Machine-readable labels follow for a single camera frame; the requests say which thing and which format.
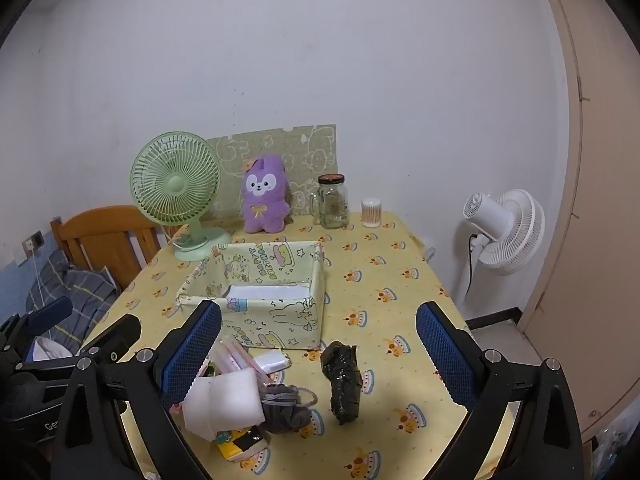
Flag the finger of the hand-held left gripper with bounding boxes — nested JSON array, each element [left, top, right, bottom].
[[20, 296, 74, 333], [75, 313, 142, 376]]

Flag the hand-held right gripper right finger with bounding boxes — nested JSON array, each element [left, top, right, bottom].
[[415, 301, 586, 480]]

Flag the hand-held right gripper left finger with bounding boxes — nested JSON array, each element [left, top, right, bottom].
[[50, 299, 223, 480]]

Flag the clear plastic zip bags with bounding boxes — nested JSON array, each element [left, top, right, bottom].
[[207, 335, 271, 386]]

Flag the printed fabric storage box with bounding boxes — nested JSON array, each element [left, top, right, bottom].
[[175, 241, 326, 351]]

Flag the yellow snack packet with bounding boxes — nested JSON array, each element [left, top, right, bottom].
[[215, 425, 272, 463]]

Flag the black plastic bundle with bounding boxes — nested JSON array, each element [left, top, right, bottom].
[[320, 341, 363, 426]]

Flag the grey drawstring pouch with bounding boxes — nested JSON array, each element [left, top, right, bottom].
[[257, 384, 318, 435]]

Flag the plaid grey cloth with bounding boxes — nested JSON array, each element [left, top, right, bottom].
[[25, 250, 121, 356]]

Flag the white cloth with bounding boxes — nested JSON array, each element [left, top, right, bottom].
[[30, 337, 73, 361]]

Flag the yellow printed tablecloth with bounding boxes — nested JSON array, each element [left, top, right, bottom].
[[80, 210, 516, 480]]

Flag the white tissue packet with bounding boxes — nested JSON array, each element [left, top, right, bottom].
[[252, 350, 291, 375]]

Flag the wooden chair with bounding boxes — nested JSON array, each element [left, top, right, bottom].
[[50, 205, 168, 293]]

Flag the white paper sheet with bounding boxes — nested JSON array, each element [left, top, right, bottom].
[[222, 284, 313, 302]]

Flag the white standing fan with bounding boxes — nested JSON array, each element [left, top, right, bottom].
[[452, 189, 546, 311]]

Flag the cotton swab container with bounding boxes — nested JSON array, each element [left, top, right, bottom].
[[361, 198, 383, 229]]

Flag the green desk fan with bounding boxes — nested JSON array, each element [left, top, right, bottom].
[[130, 131, 233, 262]]

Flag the purple plush toy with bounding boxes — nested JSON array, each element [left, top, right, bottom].
[[241, 154, 291, 234]]

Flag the glass jar with dark lid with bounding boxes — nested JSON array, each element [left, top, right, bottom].
[[311, 174, 350, 230]]

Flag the clear plastic bag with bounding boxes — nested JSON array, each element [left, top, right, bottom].
[[592, 410, 640, 480]]

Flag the printed cardboard panel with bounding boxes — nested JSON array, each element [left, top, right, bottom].
[[205, 124, 341, 221]]

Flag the white cable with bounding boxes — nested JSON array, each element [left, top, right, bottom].
[[30, 249, 57, 346]]

